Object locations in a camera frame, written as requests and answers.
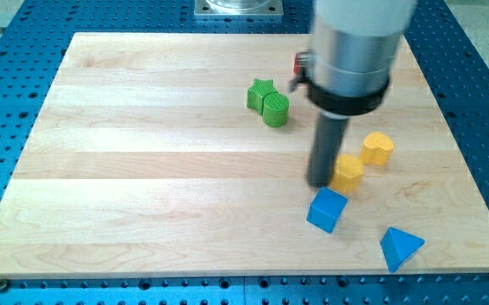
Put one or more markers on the blue perforated metal table plate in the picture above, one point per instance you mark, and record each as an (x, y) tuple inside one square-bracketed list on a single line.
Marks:
[(34, 44)]

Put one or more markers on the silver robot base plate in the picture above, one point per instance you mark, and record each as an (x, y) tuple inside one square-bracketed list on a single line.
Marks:
[(208, 8)]

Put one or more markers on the green star block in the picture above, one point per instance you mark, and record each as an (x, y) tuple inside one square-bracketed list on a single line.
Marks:
[(257, 92)]

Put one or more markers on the yellow pentagon block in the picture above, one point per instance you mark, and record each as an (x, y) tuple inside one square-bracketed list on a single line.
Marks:
[(348, 173)]

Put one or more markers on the green cylinder block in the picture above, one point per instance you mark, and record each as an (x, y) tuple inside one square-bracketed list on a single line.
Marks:
[(275, 110)]

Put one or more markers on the blue cube block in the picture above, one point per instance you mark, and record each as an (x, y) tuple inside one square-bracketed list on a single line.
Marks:
[(326, 208)]

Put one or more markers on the red block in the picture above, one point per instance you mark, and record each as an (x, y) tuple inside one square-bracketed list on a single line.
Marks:
[(300, 63)]

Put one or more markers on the blue triangle block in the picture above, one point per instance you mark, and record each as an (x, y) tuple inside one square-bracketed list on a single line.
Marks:
[(398, 246)]

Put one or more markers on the yellow heart block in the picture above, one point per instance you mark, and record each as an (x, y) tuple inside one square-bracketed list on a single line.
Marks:
[(377, 149)]

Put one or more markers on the wooden board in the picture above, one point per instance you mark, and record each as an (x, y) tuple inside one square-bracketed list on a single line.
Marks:
[(145, 161)]

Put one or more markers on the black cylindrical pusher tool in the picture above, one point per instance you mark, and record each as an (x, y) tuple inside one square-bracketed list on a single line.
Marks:
[(328, 137)]

